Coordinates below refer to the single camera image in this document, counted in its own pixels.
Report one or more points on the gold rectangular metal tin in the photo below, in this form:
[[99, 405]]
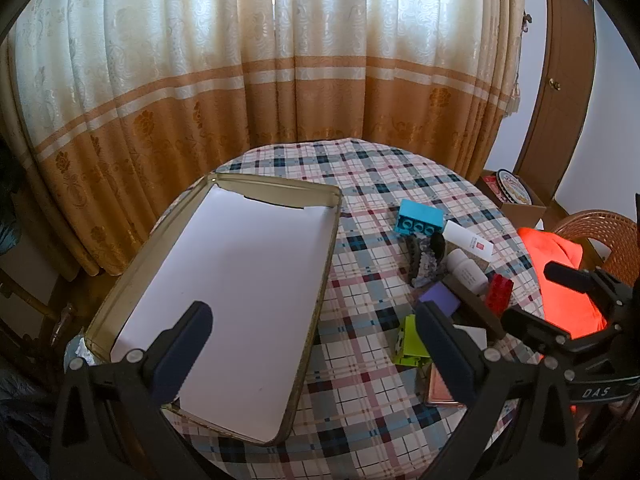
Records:
[[320, 280]]

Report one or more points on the rose gold box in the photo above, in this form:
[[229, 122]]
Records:
[[440, 390]]

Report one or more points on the cream and orange curtain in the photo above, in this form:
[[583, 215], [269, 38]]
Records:
[[225, 85]]

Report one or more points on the orange cloth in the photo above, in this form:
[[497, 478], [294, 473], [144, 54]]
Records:
[[555, 275]]

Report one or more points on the white paper liner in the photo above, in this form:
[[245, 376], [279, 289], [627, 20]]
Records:
[[240, 280]]

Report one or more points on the blue toy brick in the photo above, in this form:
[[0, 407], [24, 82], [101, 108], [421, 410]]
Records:
[[419, 215]]

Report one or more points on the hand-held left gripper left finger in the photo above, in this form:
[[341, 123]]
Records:
[[185, 350]]

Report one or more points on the red toy brick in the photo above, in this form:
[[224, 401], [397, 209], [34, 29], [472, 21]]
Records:
[[499, 292]]

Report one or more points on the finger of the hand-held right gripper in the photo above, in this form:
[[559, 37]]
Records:
[[570, 275], [530, 330]]

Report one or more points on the white carton with red label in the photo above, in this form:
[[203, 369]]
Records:
[[467, 241]]

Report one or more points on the cardboard box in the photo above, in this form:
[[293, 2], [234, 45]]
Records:
[[525, 215]]

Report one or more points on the purple square box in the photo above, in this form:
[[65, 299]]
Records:
[[442, 297]]

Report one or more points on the small white box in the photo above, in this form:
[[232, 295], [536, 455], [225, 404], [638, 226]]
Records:
[[472, 336]]

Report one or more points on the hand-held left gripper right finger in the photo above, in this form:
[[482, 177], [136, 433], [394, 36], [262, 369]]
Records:
[[445, 355]]

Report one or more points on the white pill bottle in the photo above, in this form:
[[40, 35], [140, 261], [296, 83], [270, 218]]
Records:
[[467, 272]]

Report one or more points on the dark brown bar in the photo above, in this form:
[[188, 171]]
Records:
[[477, 307]]

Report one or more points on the plaid tablecloth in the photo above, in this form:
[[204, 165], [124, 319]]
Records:
[[370, 270]]

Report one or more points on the curtain tassel tie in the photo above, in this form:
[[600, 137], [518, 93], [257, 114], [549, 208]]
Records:
[[517, 90]]

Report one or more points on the green toy brick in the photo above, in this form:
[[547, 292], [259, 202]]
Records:
[[409, 345]]

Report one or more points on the brown wooden door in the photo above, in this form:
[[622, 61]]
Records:
[[560, 120]]

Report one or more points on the brown wicker chair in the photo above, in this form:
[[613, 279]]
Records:
[[610, 240]]

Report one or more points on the brass door knob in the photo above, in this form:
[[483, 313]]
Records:
[[552, 83]]

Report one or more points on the round cookie tin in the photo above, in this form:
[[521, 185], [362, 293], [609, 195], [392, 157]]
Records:
[[515, 187]]

